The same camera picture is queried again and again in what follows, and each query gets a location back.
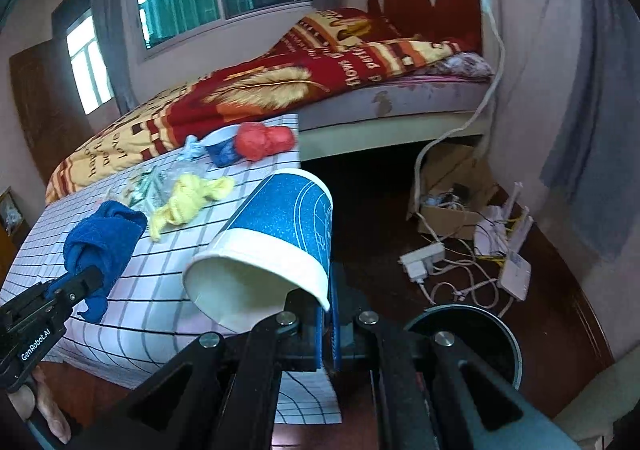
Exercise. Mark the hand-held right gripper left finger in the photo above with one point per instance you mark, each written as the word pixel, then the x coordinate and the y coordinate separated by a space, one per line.
pixel 322 340

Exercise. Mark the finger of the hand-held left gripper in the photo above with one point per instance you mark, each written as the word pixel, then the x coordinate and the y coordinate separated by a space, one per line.
pixel 80 285

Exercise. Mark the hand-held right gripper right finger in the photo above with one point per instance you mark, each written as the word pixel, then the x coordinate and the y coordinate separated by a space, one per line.
pixel 336 340

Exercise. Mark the blue cloth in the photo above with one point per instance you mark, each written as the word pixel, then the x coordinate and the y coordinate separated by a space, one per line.
pixel 110 235

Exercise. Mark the clear plastic bag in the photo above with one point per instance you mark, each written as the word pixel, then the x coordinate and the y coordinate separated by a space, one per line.
pixel 150 187

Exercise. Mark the blue paper cup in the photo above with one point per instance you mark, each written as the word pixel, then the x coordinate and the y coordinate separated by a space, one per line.
pixel 280 215

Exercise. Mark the white tissue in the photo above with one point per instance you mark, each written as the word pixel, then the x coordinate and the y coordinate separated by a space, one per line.
pixel 185 200

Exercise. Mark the black trash bin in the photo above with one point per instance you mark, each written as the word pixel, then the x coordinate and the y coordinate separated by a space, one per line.
pixel 480 330

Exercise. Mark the red plastic bag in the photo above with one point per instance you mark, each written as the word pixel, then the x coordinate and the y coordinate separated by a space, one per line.
pixel 260 139

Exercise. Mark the person's left hand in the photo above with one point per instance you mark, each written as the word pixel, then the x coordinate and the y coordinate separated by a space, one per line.
pixel 42 405

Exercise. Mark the white checkered tablecloth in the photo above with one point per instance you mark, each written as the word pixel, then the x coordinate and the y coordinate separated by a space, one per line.
pixel 150 300

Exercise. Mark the white power strip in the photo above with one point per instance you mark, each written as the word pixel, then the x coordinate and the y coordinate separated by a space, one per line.
pixel 422 260

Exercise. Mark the cardboard box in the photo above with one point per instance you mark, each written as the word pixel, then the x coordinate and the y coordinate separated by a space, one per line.
pixel 450 220

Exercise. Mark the light blue plastic scrap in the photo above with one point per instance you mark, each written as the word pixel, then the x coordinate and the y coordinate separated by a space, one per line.
pixel 192 147

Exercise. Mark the white paper sheets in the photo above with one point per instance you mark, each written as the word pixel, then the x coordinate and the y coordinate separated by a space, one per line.
pixel 486 232

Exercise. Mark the wooden door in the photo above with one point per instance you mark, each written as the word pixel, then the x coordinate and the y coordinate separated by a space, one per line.
pixel 40 104

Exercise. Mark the white router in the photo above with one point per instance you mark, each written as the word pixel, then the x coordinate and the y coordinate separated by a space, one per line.
pixel 515 272

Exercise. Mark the small crumpled blue cup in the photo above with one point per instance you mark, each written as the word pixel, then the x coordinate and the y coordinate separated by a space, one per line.
pixel 222 149

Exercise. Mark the small window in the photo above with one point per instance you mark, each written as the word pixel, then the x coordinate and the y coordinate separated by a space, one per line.
pixel 87 64

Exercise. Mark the bed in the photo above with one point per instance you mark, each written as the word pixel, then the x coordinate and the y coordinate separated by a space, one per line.
pixel 400 99

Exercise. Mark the red and yellow printed blanket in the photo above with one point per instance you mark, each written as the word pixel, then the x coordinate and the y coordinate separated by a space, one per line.
pixel 280 79

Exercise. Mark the beige furniture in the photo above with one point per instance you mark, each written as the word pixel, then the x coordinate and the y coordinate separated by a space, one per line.
pixel 595 405

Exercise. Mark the floral pillow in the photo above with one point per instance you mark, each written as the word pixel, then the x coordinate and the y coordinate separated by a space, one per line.
pixel 467 65

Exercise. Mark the picture frame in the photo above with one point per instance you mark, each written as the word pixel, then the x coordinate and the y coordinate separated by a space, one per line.
pixel 10 212

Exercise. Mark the grey wall curtain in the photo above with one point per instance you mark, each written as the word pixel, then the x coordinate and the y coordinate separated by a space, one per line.
pixel 600 129

